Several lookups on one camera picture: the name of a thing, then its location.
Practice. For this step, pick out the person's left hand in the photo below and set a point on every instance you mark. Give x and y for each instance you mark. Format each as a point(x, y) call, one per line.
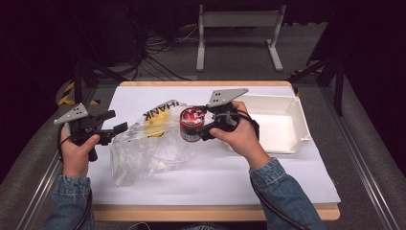
point(75, 158)

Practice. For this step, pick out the yellow packet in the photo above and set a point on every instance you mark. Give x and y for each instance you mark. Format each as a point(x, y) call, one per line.
point(158, 123)

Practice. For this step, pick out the red-lidded black can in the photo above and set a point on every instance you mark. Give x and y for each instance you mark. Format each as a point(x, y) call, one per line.
point(191, 123)

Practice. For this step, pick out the white table sheet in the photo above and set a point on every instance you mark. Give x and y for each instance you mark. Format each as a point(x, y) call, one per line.
point(207, 182)

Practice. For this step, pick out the yellow black floor tape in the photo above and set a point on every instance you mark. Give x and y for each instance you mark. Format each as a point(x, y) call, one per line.
point(65, 92)

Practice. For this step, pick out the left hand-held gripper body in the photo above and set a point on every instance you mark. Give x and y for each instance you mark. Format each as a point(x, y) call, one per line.
point(75, 113)

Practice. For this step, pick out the clear plastic bag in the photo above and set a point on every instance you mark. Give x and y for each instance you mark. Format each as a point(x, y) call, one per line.
point(150, 150)

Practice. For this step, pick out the person's right hand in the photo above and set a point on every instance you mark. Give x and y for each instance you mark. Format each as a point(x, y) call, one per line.
point(245, 137)

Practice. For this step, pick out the white plastic box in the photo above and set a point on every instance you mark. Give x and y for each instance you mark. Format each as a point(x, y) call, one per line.
point(274, 127)

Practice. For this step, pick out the black tripod stand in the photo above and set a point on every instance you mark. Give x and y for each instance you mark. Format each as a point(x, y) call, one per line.
point(338, 86)
point(78, 80)

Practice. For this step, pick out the white metal stand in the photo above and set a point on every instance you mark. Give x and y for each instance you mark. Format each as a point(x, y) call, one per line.
point(239, 19)

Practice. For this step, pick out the aluminium frame rail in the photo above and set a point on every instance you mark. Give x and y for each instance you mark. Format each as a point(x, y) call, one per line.
point(38, 195)
point(360, 166)

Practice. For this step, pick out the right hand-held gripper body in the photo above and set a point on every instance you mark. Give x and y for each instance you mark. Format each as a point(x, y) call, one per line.
point(225, 96)

